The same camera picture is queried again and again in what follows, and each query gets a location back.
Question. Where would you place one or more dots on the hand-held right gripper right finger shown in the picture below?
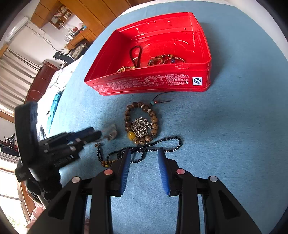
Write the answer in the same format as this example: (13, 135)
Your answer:
(163, 173)

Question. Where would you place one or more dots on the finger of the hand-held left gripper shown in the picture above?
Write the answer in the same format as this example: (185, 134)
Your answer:
(74, 150)
(67, 136)

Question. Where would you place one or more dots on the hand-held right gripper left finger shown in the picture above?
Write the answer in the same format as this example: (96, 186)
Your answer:
(124, 173)

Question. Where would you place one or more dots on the silver wristwatch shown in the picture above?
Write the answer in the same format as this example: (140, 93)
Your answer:
(110, 133)

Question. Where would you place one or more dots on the red tin box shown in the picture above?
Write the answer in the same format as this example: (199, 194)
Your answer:
(146, 82)

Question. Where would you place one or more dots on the gold bangle with charm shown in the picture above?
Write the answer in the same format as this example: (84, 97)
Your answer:
(180, 59)

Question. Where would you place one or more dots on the turquoise cloth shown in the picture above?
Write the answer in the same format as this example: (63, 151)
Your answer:
(54, 108)

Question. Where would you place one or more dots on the rhinestone brooch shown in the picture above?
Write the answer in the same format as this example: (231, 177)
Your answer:
(139, 128)

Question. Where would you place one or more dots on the white quilt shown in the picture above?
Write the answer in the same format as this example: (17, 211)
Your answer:
(51, 87)

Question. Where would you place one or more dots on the dark wooden headboard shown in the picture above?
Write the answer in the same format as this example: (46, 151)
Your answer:
(39, 81)

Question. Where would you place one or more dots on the striped curtain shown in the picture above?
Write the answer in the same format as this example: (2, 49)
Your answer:
(15, 76)

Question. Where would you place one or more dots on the black office chair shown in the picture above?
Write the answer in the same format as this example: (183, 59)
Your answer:
(64, 58)

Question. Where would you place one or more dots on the wooden desk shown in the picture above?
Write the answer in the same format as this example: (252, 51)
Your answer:
(78, 40)

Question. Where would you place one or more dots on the white air conditioner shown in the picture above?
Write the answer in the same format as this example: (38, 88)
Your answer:
(14, 30)

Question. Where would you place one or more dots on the wooden wardrobe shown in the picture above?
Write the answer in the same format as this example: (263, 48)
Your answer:
(105, 13)

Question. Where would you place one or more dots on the wall cabinet with bookshelf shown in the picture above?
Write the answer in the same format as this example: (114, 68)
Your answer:
(56, 12)

